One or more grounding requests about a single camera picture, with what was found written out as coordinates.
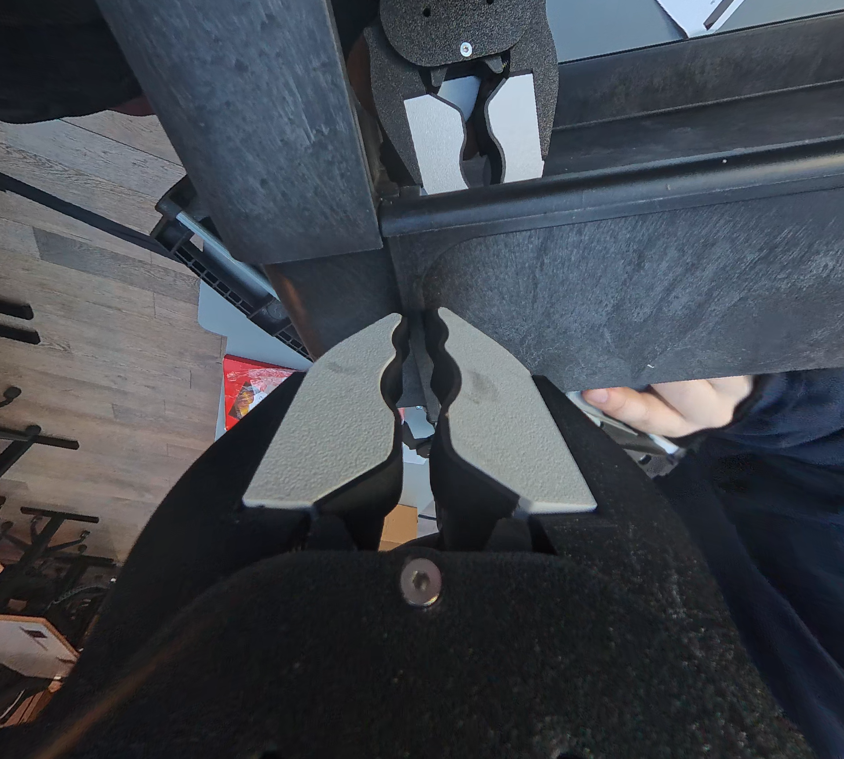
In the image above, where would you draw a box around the thin black rod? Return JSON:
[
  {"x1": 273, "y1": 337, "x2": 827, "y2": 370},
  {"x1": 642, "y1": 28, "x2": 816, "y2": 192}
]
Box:
[{"x1": 0, "y1": 172, "x2": 156, "y2": 247}]

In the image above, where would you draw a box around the red plastic package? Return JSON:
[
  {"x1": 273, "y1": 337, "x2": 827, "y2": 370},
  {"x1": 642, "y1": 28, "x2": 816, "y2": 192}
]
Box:
[{"x1": 222, "y1": 355, "x2": 299, "y2": 432}]

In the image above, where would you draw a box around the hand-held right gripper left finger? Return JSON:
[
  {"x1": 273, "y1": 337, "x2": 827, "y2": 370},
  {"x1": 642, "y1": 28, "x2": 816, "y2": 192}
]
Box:
[{"x1": 243, "y1": 312, "x2": 404, "y2": 550}]

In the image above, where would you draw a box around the black rack with metal rod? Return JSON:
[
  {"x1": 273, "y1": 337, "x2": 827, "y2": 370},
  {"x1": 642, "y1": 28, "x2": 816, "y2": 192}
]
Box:
[{"x1": 152, "y1": 178, "x2": 312, "y2": 359}]

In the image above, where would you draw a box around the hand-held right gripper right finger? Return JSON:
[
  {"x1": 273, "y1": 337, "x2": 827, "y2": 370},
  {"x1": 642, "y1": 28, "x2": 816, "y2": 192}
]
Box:
[{"x1": 427, "y1": 308, "x2": 598, "y2": 550}]

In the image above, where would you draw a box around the dark grey plastic crate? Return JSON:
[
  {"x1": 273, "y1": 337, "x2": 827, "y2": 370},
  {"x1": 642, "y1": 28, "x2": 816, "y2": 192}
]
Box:
[{"x1": 49, "y1": 0, "x2": 844, "y2": 392}]

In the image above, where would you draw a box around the pale grey board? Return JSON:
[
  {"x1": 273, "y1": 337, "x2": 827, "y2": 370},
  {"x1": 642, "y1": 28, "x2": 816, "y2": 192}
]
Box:
[{"x1": 196, "y1": 276, "x2": 311, "y2": 372}]

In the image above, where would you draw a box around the dark cloth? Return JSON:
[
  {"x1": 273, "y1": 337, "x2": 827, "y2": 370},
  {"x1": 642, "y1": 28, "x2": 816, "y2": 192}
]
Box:
[{"x1": 0, "y1": 0, "x2": 143, "y2": 124}]

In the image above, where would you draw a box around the cardboard box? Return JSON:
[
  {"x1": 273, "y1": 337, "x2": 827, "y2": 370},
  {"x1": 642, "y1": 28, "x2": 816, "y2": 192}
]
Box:
[{"x1": 379, "y1": 504, "x2": 420, "y2": 552}]

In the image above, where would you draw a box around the wood-edged white board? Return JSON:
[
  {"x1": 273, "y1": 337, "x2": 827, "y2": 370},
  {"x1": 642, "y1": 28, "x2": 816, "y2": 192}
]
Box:
[{"x1": 0, "y1": 614, "x2": 80, "y2": 685}]

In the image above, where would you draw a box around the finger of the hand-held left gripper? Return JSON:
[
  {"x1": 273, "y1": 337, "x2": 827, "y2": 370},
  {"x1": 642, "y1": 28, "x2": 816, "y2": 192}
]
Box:
[
  {"x1": 478, "y1": 72, "x2": 546, "y2": 185},
  {"x1": 404, "y1": 92, "x2": 473, "y2": 196}
]

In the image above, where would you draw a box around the black metal stand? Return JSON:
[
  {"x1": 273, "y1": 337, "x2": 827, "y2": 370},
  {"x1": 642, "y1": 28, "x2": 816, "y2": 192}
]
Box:
[
  {"x1": 0, "y1": 505, "x2": 121, "y2": 627},
  {"x1": 0, "y1": 386, "x2": 80, "y2": 483}
]

